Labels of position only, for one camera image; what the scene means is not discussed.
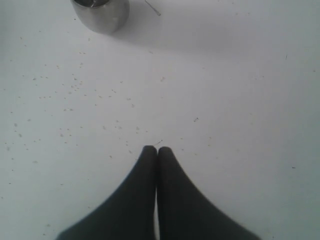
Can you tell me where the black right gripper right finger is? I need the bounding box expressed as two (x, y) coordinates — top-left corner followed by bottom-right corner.
(157, 147), (259, 240)

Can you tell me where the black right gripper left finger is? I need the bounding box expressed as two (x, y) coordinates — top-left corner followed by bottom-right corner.
(57, 145), (157, 240)

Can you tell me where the stainless steel cup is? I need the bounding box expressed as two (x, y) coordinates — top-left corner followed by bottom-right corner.
(70, 0), (130, 35)

